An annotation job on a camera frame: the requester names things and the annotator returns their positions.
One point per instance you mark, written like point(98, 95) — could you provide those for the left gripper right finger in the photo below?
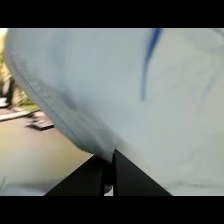
point(133, 181)

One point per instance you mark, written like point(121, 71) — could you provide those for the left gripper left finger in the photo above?
point(87, 180)

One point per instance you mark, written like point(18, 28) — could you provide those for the pale blue garment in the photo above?
point(140, 100)

